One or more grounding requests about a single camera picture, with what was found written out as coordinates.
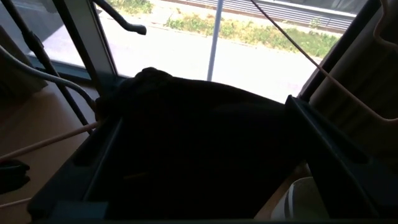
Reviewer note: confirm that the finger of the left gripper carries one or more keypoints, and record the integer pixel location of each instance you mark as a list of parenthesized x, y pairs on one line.
[(14, 175)]

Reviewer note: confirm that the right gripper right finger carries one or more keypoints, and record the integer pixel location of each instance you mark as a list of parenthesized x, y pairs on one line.
[(351, 186)]

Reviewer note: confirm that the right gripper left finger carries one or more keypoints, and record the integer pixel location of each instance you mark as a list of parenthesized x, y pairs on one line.
[(71, 186)]

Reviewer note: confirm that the pink clothes hanger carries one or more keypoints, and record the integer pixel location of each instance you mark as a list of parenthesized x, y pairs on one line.
[(390, 122), (46, 142)]

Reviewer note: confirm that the black garment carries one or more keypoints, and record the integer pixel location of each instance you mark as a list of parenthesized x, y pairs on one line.
[(202, 140)]

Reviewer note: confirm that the white laundry basket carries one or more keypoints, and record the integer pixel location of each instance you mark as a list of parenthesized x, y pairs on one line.
[(308, 199)]

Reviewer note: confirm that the black clothes rack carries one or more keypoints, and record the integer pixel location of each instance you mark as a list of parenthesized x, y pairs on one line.
[(34, 42)]

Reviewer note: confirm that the brown curtain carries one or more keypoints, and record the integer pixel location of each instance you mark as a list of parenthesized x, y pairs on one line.
[(18, 68), (357, 77)]

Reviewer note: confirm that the window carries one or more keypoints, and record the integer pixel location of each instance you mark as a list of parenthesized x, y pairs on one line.
[(186, 53)]

